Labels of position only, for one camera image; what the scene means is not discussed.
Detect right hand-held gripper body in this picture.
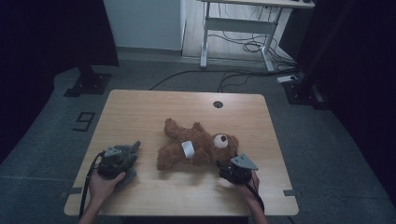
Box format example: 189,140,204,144
221,153,260,186

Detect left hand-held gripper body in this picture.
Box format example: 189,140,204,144
97,145,125,181

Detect brown teddy bear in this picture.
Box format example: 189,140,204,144
156,118,240,172

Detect person's right hand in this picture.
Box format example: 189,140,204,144
235,170,262,203

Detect person's left hand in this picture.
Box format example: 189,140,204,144
88,169,126,203

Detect grey tape piece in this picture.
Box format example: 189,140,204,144
60,187,83,199
282,189,303,198

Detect white power strip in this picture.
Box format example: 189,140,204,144
276,75,299,84

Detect white partition panel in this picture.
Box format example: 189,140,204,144
103,0,187,51

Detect dark curtain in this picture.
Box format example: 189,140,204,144
0,0,120,163
294,0,396,204

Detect left hand-held gripper cable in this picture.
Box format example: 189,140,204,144
78,150,106,219

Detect hand-held gripper cable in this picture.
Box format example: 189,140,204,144
78,150,106,219
245,182,266,213

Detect right hand-held gripper cable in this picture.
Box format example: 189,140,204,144
245,182,266,213

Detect black stand base plate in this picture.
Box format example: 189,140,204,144
63,64,113,98
282,72,332,111

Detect long black floor cable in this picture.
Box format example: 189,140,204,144
148,68,297,91

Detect tangled black cables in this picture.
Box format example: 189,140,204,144
207,33,297,68

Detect white metal frame desk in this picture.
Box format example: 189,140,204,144
199,0,316,74

